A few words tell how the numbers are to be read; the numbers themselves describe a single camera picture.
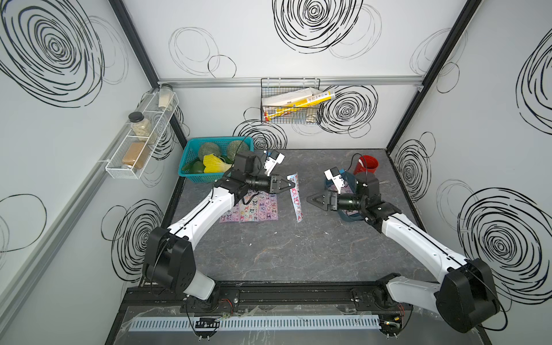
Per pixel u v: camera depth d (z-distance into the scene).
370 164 1.02
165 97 0.87
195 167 1.02
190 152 1.10
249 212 0.96
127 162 0.65
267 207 0.97
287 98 0.87
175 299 0.72
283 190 0.70
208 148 1.06
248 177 0.64
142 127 0.71
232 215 0.94
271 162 0.70
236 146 1.05
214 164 1.01
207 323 0.72
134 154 0.67
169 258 0.42
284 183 0.71
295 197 0.74
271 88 0.93
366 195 0.62
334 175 0.70
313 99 0.84
